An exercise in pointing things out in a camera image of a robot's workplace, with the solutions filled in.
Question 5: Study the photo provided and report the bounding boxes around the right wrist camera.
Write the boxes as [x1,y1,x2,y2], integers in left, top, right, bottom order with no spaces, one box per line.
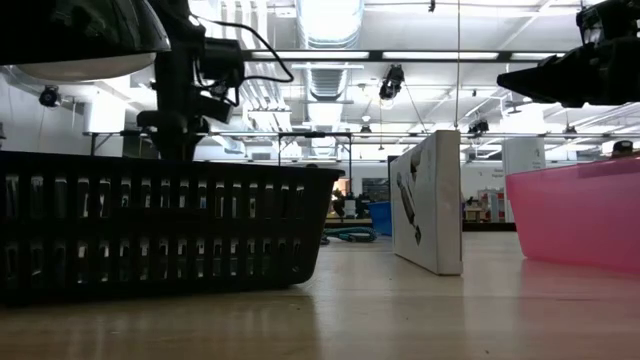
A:
[575,0,640,46]

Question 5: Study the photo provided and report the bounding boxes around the pink translucent plastic bin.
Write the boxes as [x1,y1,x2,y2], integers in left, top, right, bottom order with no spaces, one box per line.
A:
[504,154,640,275]

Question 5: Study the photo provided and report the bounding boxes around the white pillar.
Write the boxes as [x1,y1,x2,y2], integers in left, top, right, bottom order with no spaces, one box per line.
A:
[501,137,547,224]

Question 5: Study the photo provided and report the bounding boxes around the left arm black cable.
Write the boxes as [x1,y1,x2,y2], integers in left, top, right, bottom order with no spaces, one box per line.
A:
[192,13,295,84]

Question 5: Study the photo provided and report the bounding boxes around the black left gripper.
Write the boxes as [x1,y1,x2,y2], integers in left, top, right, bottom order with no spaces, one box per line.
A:
[137,35,236,161]

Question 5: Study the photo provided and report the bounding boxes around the person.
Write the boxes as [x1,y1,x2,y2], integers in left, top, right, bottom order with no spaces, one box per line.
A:
[610,139,635,159]

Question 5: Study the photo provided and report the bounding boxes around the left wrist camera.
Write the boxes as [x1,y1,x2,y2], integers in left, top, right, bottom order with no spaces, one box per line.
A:
[198,37,246,89]

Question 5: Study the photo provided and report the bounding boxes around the black overhead frame beam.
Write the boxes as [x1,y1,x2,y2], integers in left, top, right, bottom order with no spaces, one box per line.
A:
[242,49,640,64]

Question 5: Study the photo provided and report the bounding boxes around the blue slotted plastic basket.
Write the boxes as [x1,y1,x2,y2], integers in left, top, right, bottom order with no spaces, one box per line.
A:
[368,201,394,237]

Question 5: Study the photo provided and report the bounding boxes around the black overhead camera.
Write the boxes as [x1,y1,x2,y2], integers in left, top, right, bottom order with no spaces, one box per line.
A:
[378,63,406,101]

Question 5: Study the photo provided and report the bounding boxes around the black slotted plastic basket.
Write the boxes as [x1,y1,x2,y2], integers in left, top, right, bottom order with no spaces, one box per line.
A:
[0,149,345,306]

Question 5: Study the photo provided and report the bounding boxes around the thin hanging cable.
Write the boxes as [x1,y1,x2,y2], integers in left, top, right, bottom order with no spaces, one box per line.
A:
[452,0,462,131]

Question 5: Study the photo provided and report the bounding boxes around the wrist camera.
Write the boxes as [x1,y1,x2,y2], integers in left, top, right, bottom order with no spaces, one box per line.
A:
[198,37,246,89]
[575,0,640,46]

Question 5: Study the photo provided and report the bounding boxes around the white printed product box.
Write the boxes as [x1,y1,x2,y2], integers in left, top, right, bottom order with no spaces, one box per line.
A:
[389,129,464,277]

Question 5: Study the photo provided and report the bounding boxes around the teal braided cable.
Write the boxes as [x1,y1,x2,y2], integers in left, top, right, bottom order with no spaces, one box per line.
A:
[322,226,379,245]

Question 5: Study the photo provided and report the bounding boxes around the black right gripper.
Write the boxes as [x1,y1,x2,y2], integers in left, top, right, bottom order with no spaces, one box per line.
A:
[497,37,640,108]

